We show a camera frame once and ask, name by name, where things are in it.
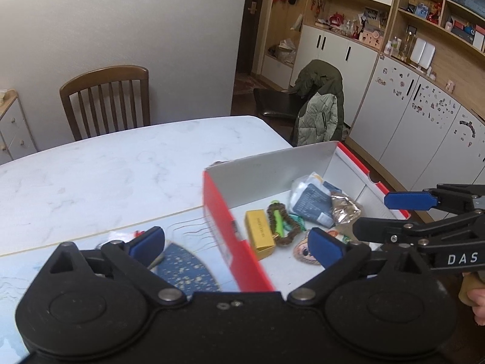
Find silver foil snack packet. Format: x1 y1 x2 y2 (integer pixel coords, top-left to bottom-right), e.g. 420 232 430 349
330 191 363 237

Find brown beaded bracelet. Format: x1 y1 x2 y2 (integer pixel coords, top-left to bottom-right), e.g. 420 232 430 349
265 203 301 248

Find red white cardboard box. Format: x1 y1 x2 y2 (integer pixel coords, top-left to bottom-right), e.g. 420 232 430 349
203 141 410 296

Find right hand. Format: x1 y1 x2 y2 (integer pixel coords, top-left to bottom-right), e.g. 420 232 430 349
459 273 485 326

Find doll face toy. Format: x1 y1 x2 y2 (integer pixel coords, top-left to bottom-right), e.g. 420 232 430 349
293 235 320 265

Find teal round toy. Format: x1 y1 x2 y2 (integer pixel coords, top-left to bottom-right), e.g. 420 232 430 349
289 214 306 231

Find blue white wipes pack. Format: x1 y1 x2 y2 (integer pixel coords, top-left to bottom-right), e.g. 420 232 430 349
289 172 342 228

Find green marker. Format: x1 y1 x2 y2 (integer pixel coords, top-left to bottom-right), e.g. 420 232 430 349
273 210 284 238

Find yellow rectangular box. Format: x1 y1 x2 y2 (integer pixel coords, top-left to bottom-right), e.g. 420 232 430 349
244 210 275 261

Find green jacket on chair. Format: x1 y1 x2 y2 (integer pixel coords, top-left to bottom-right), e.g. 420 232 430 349
290 59 344 146

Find black chair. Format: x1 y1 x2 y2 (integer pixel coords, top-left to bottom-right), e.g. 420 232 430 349
253 88 306 119

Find white wooden sideboard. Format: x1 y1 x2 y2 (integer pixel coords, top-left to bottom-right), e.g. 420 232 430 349
0 89 38 165

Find brown wooden chair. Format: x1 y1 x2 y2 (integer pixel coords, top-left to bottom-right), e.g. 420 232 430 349
59 65 151 141

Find white wall cabinets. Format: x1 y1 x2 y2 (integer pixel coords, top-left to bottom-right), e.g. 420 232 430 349
262 0 484 191

